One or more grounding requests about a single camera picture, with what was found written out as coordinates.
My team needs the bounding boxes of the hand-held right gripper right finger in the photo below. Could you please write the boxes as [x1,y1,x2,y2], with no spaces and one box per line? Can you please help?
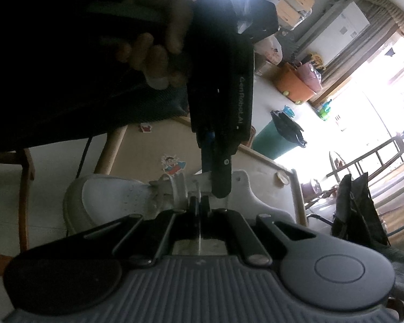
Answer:
[201,197,319,266]

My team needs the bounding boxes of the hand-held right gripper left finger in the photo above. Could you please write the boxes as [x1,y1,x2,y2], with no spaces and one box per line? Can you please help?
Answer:
[77,197,200,266]

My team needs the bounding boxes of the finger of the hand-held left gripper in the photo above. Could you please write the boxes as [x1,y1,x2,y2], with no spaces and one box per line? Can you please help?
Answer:
[198,131,217,173]
[211,141,233,198]

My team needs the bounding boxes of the white shoelace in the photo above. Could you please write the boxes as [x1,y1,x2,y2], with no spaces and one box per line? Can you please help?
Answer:
[150,171,216,253]

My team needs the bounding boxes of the white sneaker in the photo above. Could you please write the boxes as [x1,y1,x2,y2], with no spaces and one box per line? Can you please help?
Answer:
[63,170,295,236]

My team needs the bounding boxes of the person's left hand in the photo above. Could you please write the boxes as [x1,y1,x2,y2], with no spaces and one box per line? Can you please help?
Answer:
[116,0,194,90]

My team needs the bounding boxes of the rocket boy sticker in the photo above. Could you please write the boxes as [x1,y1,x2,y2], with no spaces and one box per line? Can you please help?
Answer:
[160,155,186,175]

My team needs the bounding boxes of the printed plastic bag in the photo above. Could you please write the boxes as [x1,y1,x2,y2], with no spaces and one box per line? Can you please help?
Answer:
[254,35,283,64]

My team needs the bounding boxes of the green trash bin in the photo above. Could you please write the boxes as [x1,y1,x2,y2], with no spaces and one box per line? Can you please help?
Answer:
[252,119,300,160]

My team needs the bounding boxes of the orange plastic tub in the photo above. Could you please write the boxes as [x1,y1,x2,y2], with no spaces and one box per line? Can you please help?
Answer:
[273,62,319,105]

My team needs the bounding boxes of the pink lidded container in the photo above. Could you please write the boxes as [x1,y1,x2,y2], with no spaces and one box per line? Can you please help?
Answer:
[301,180,324,202]

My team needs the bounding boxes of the pink plastic basket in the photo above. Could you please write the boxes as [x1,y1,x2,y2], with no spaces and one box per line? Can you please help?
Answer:
[296,61,324,91]

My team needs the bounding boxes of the yellow artificial flowers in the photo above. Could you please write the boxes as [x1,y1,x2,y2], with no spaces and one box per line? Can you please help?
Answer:
[305,52,325,71]

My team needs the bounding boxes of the orange drawer cabinet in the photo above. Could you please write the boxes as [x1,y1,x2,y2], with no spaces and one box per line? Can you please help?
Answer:
[266,0,315,29]

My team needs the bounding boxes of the green plastic toy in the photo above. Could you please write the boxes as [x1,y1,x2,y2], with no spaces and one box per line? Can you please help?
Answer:
[318,99,334,120]

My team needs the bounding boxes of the white floor air conditioner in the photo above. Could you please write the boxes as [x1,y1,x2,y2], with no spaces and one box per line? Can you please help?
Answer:
[298,0,371,64]

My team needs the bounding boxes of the black folding chair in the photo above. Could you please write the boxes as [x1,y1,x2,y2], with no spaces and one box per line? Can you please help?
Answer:
[306,171,391,246]

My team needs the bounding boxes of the wooden stool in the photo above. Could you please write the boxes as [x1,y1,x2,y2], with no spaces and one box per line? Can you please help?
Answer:
[325,133,404,182]

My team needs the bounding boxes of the beige curtain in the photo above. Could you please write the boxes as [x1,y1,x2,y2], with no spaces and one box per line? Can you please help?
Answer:
[310,0,404,105]

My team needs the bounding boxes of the turned wooden post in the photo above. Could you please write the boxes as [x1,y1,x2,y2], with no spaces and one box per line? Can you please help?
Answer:
[328,151,340,182]

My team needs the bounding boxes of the brown wooden frame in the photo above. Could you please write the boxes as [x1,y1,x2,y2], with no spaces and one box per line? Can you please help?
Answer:
[0,148,36,256]

